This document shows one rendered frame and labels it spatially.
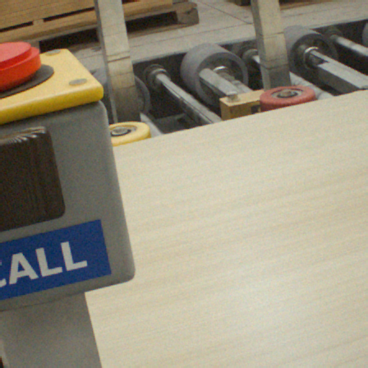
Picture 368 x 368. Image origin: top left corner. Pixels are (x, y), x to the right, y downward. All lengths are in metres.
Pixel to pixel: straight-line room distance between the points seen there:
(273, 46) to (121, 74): 0.24
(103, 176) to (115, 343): 0.51
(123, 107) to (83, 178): 1.16
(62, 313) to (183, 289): 0.54
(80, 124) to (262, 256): 0.63
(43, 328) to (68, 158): 0.07
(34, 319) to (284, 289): 0.53
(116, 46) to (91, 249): 1.14
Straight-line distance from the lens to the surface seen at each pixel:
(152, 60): 2.03
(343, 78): 1.77
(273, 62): 1.54
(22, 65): 0.33
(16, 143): 0.31
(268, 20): 1.53
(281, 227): 0.99
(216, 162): 1.19
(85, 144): 0.32
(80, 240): 0.33
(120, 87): 1.48
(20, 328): 0.36
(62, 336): 0.36
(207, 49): 1.97
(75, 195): 0.33
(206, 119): 1.67
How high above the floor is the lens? 1.30
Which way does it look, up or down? 20 degrees down
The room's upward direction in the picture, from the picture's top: 9 degrees counter-clockwise
